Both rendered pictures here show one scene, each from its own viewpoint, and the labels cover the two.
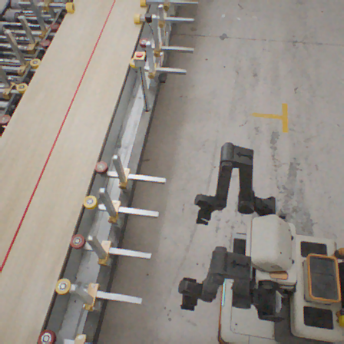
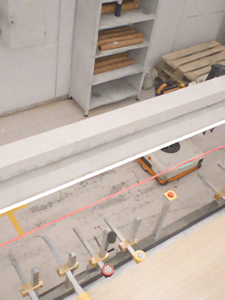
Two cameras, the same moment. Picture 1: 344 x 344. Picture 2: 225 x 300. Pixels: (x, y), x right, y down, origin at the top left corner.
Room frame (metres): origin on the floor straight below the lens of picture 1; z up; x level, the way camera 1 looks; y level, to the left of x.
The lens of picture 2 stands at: (3.52, 0.78, 3.17)
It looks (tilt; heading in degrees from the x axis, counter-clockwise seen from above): 43 degrees down; 215
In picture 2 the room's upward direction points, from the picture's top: 11 degrees clockwise
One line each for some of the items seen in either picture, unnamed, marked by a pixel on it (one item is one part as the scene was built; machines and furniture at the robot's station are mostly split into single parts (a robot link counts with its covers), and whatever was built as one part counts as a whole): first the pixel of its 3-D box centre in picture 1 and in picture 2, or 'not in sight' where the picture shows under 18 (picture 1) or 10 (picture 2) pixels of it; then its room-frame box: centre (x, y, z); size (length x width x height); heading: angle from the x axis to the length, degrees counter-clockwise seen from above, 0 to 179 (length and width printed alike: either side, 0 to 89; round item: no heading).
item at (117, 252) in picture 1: (114, 251); not in sight; (0.64, 0.37, 0.80); 0.43 x 0.03 x 0.04; 77
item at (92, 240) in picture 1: (100, 253); not in sight; (0.62, 0.43, 0.88); 0.04 x 0.04 x 0.48; 77
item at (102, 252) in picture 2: (157, 42); (103, 250); (2.32, 0.03, 0.93); 0.04 x 0.04 x 0.48; 77
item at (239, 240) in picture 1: (245, 261); not in sight; (0.47, -0.34, 0.99); 0.28 x 0.16 x 0.22; 167
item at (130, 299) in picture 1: (102, 295); not in sight; (0.40, 0.42, 0.82); 0.43 x 0.03 x 0.04; 77
